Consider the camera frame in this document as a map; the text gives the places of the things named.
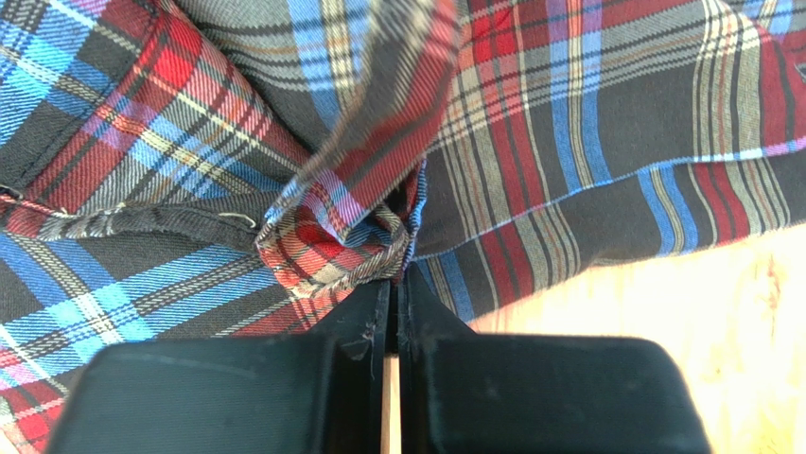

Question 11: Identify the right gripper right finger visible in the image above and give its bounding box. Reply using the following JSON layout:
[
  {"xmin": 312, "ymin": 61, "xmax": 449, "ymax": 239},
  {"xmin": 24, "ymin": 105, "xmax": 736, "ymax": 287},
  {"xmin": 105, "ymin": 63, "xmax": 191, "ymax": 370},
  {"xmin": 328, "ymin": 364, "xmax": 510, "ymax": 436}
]
[{"xmin": 397, "ymin": 267, "xmax": 710, "ymax": 453}]

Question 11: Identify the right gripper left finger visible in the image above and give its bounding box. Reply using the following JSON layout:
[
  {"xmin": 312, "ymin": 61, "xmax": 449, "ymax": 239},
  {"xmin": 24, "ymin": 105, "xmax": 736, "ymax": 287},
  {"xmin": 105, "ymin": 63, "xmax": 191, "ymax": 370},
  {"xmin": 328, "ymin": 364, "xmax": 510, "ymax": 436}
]
[{"xmin": 46, "ymin": 282, "xmax": 391, "ymax": 453}]

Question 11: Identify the plaid long sleeve shirt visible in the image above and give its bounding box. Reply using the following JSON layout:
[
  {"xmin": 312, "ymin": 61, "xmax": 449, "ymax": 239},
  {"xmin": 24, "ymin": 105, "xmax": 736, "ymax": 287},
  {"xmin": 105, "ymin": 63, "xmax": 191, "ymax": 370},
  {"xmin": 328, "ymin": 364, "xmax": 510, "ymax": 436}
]
[{"xmin": 1, "ymin": 1, "xmax": 805, "ymax": 453}]

